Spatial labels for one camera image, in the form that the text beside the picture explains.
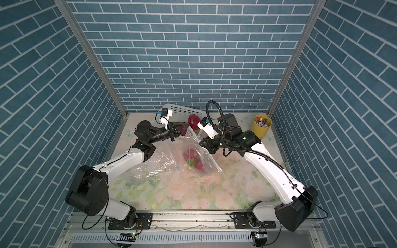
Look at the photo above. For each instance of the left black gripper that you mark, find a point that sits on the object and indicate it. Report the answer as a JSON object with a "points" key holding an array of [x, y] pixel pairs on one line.
{"points": [[171, 132]]}

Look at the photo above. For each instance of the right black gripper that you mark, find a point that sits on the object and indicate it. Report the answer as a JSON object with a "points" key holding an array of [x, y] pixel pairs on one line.
{"points": [[208, 141]]}

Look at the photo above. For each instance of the pink dragon fruit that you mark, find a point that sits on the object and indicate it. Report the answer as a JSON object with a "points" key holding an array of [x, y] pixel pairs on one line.
{"points": [[193, 121], [182, 130]]}

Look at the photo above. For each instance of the clear zip-top bag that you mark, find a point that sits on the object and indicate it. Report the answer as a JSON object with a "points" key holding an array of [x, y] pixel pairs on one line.
{"points": [[162, 163], [191, 140]]}

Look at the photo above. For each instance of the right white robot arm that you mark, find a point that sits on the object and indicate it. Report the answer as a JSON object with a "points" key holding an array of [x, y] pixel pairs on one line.
{"points": [[297, 201]]}

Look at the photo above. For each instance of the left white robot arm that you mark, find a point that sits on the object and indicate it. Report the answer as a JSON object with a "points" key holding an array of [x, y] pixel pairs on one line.
{"points": [[90, 188]]}

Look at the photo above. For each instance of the white plastic mesh basket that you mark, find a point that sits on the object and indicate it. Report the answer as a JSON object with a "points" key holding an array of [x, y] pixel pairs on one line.
{"points": [[182, 113]]}

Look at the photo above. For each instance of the yellow pen cup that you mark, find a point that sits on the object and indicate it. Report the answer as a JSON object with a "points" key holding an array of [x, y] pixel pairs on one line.
{"points": [[261, 125]]}

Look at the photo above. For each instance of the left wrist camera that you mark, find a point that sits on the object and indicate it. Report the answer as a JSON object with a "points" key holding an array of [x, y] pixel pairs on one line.
{"points": [[163, 116]]}

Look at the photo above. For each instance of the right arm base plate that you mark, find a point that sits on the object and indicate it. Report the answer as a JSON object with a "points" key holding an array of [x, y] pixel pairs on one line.
{"points": [[252, 220]]}

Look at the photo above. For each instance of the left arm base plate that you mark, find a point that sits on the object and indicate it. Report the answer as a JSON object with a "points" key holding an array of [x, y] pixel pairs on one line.
{"points": [[137, 221]]}

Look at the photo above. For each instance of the aluminium mounting rail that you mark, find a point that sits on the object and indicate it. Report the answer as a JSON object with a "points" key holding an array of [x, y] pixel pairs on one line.
{"points": [[190, 229]]}

